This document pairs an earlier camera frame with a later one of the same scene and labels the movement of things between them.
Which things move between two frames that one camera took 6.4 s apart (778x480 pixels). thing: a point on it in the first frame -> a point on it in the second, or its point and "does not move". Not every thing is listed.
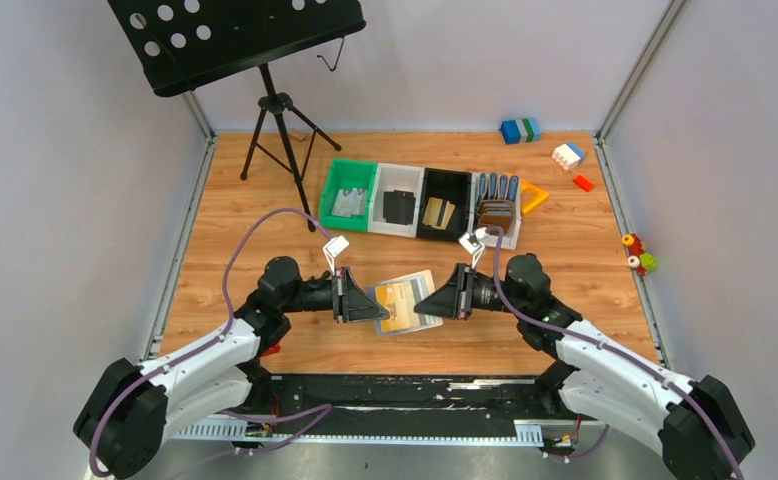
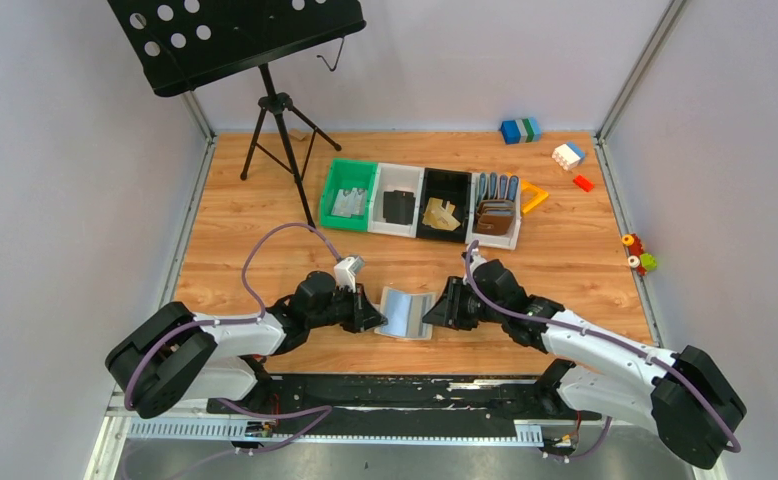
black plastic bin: (448, 185) does not move
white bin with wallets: (495, 201) does not move
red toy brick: (583, 183) does not move
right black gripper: (464, 292) -> (453, 302)
